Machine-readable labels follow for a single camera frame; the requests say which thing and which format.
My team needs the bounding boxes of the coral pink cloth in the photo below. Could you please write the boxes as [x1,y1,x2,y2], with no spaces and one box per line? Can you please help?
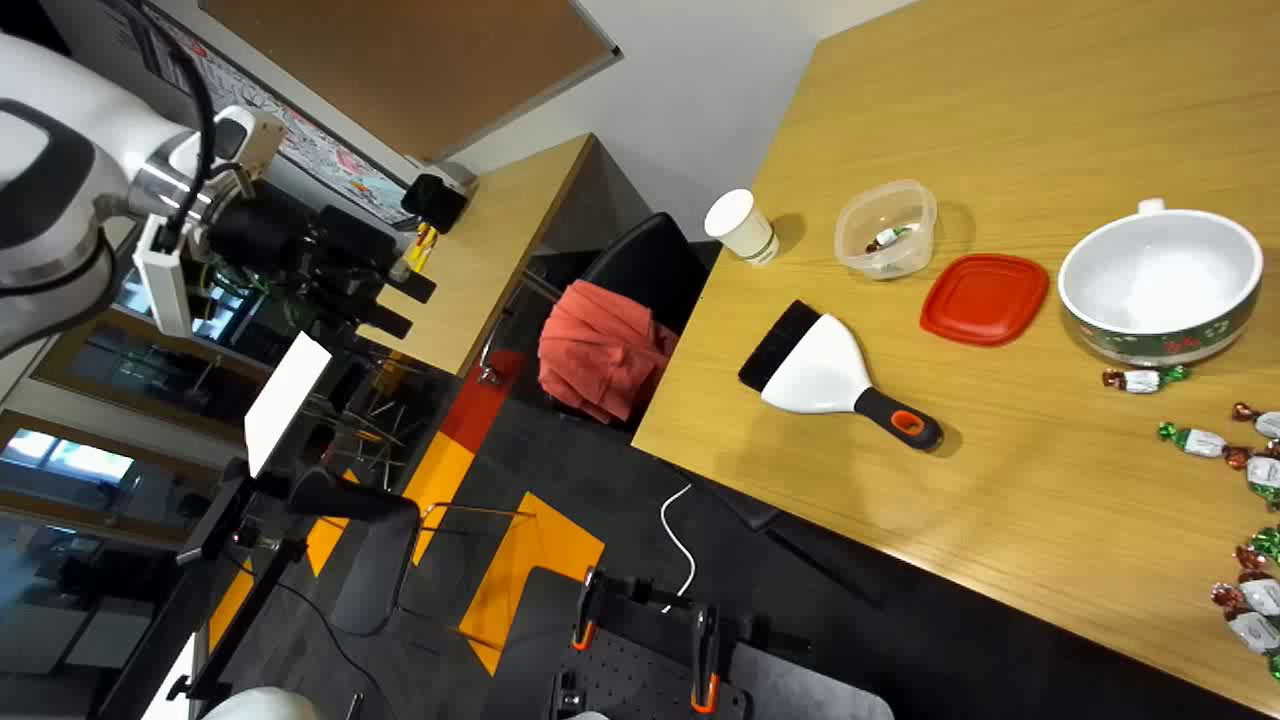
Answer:
[535,276,681,426]

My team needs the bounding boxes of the white floor cable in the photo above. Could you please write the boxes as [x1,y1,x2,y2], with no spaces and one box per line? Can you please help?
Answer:
[656,478,705,598]

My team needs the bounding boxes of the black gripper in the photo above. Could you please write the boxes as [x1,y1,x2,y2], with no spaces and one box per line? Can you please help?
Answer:
[213,179,441,345]

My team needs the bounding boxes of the white bowl green rim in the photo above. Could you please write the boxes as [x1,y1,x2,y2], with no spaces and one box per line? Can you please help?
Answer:
[1055,197,1267,370]

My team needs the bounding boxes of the black box device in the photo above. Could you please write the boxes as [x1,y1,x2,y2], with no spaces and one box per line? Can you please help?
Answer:
[398,168,472,239]

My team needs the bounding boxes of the black tripod stand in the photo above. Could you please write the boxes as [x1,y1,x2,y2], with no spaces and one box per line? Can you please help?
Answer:
[92,450,425,720]

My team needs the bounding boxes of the red plastic lid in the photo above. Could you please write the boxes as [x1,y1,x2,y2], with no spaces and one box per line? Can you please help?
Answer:
[917,253,1055,351]

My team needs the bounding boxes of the white paper cup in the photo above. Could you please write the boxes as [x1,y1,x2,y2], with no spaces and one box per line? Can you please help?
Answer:
[701,185,784,270]

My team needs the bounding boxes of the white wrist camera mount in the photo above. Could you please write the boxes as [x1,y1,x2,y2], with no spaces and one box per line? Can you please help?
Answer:
[132,214,201,340]

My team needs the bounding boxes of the yellow black tool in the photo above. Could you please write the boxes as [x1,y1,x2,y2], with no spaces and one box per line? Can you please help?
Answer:
[403,221,446,281]

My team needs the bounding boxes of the black orange bar clamp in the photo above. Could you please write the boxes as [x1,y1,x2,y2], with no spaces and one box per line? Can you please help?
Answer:
[685,603,738,720]
[569,567,633,655]

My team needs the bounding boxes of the black office chair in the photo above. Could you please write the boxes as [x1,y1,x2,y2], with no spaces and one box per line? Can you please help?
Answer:
[514,208,729,432]

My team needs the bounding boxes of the printed wall poster strip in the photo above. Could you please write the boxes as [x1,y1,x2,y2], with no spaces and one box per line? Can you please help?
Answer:
[132,0,418,231]

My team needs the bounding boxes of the clear plastic container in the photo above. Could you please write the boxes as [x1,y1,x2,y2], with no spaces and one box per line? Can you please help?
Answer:
[832,177,941,285]

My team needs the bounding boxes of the white flat panel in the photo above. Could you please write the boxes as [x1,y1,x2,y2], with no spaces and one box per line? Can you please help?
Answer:
[239,326,336,478]

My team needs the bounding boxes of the cork board silver frame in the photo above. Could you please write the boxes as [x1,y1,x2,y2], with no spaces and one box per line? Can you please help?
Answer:
[198,0,623,162]

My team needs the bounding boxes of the green white sweet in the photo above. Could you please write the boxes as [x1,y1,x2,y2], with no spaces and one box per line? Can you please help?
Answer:
[1158,420,1254,464]
[1101,363,1193,399]
[860,221,929,260]
[1224,613,1280,660]
[1228,395,1280,442]
[1207,570,1280,618]
[1238,450,1280,511]
[1233,523,1280,570]

